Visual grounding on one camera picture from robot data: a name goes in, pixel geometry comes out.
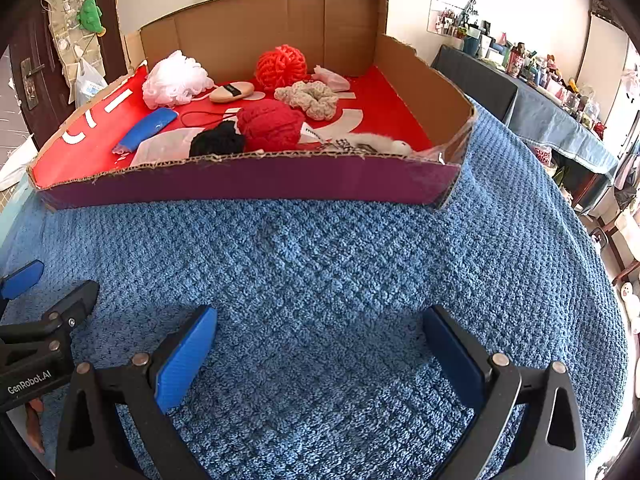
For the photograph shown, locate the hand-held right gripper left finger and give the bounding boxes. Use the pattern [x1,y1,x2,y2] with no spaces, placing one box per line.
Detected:
[54,305,219,480]

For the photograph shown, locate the metal door handle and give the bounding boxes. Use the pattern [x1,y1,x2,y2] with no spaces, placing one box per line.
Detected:
[20,57,42,111]

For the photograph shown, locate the beige powder puff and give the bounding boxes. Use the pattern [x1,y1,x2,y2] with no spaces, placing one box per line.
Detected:
[208,80,255,105]

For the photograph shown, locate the beige hanging door organizer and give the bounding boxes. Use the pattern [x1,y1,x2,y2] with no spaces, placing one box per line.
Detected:
[41,0,108,78]

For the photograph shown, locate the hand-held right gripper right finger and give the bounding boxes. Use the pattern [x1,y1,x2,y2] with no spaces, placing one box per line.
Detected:
[422,305,587,480]

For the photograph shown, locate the red crochet ball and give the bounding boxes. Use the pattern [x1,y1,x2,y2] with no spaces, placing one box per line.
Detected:
[236,99,307,153]

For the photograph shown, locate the blue knitted blanket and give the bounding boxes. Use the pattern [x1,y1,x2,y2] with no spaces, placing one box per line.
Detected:
[0,95,628,480]

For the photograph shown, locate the orange mesh bath ball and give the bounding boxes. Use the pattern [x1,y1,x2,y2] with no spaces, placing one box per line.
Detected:
[254,44,307,93]

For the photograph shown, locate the dark brown door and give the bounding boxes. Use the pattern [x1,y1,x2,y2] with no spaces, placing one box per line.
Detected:
[5,0,128,148]

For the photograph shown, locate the row of cosmetic bottles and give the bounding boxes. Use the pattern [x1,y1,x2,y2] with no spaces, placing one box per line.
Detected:
[435,0,608,141]

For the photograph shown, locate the green plush toy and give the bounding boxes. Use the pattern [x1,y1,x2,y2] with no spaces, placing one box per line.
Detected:
[77,0,107,37]

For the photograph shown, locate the table with blue cloth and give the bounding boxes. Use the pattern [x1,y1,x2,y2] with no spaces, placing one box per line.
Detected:
[432,45,621,211]

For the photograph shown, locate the white plastic bag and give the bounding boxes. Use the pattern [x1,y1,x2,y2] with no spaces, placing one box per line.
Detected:
[74,57,110,109]

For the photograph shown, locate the white plastic packet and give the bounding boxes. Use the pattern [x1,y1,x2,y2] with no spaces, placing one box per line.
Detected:
[129,126,206,167]

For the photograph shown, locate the white wardrobe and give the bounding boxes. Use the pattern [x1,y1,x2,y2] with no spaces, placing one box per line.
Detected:
[575,0,640,161]

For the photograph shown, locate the blue soft pouch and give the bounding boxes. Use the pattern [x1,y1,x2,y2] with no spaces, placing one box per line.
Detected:
[112,107,178,155]

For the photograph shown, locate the wall mirror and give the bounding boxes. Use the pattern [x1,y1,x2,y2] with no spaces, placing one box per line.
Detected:
[426,0,493,41]

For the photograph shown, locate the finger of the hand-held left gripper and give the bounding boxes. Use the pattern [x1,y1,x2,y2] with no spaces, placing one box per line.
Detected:
[0,280,101,361]
[0,260,46,311]

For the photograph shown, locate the stool with cream cushion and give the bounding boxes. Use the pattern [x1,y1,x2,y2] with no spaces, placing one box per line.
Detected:
[590,205,640,271]

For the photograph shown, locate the pale pink cloth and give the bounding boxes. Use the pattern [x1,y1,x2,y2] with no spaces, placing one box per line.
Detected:
[312,65,353,93]

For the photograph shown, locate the black yarn pompom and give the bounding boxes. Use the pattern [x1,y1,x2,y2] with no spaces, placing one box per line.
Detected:
[189,121,247,158]

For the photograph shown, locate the cardboard box red inside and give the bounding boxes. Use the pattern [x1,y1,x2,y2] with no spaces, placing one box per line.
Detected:
[27,0,478,211]

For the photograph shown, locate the white plush toy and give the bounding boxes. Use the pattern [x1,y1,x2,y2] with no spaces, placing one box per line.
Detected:
[617,280,640,336]

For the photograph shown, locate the person's left hand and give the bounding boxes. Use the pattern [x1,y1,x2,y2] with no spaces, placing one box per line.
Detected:
[22,396,48,456]

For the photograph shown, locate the cream crochet scrunchie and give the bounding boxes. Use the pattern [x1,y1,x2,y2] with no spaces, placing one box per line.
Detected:
[274,80,341,121]

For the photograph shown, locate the dark patterned suitcase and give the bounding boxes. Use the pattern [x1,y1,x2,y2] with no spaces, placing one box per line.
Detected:
[590,0,626,23]

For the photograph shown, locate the hanging clothes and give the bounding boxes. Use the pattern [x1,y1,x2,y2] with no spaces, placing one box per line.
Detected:
[612,67,640,211]

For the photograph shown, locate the small plush toy plaid bow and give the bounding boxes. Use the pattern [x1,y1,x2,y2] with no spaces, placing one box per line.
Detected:
[325,132,416,157]

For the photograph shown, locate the white mesh bath pouf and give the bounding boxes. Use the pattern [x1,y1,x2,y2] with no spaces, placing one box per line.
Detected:
[142,50,213,110]

